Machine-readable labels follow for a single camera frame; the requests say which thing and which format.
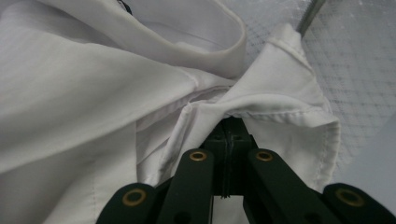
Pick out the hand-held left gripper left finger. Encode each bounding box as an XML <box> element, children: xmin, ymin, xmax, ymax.
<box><xmin>201</xmin><ymin>117</ymin><xmax>232</xmax><ymax>199</ymax></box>

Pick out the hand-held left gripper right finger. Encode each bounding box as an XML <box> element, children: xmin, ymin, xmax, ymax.
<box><xmin>230</xmin><ymin>117</ymin><xmax>260</xmax><ymax>198</ymax></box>

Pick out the white mesh fabric garment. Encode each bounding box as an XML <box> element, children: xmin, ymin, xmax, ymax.
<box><xmin>219</xmin><ymin>0</ymin><xmax>396</xmax><ymax>169</ymax></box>

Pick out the white shirt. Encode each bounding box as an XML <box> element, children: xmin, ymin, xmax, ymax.
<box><xmin>0</xmin><ymin>0</ymin><xmax>341</xmax><ymax>224</ymax></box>

